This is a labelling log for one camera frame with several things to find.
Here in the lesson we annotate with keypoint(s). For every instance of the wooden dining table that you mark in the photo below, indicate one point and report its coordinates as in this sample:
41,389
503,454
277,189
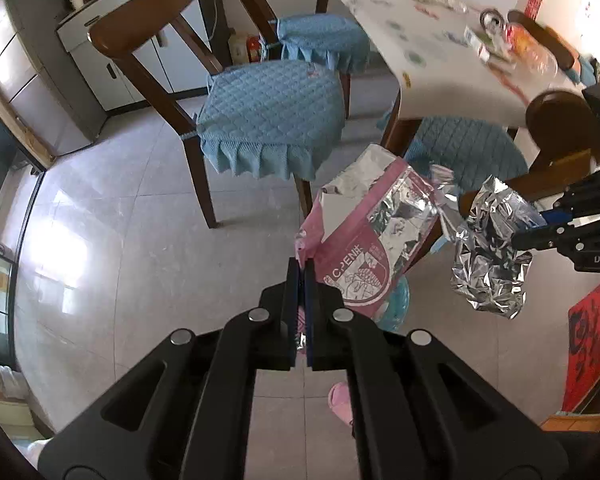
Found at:
400,130

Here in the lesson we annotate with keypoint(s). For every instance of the round metal dish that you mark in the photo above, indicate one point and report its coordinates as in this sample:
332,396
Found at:
492,19

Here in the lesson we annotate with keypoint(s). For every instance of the red label bottle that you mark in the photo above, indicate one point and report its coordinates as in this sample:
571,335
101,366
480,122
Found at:
253,50

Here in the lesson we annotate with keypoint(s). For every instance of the silver refrigerator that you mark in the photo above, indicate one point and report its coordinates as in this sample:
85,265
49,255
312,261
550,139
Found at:
25,85

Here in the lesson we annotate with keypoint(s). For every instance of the white plastic jug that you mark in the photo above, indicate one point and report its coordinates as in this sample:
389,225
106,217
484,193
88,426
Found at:
237,50

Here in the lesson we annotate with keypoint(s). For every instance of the pink foil bag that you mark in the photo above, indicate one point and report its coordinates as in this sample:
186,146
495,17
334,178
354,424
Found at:
365,260

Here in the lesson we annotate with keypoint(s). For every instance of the white green small box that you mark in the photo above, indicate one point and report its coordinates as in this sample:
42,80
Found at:
476,42

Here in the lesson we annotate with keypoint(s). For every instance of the red doormat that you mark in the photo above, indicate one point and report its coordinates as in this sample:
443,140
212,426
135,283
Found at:
590,345

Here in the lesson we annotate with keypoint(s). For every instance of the cardboard sheet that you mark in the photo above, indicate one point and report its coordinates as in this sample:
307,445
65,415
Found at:
32,142

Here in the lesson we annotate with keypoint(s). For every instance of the white cabinet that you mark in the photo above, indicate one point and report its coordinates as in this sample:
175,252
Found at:
130,60

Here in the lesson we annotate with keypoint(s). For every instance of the pink slipper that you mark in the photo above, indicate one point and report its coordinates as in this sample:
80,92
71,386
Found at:
340,402

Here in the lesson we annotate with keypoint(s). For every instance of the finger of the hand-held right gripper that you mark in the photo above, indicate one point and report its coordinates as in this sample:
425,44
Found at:
535,239
557,217

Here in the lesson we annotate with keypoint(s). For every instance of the white folded cloth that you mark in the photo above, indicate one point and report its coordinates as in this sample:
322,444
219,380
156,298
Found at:
12,382

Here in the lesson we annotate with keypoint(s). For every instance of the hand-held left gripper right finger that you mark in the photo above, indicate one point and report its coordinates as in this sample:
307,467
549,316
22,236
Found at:
308,305

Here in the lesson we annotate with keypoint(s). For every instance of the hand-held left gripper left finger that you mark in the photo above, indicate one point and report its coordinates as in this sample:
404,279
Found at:
294,300

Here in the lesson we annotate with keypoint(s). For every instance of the trash bin with blue liner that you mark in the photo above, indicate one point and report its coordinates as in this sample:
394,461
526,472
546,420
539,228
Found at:
395,305

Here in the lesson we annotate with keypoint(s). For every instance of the silver foil bag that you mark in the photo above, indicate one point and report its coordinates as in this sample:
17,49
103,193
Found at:
485,260

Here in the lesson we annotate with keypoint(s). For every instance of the clear bag of orange snacks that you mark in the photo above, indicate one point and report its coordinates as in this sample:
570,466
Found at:
530,50

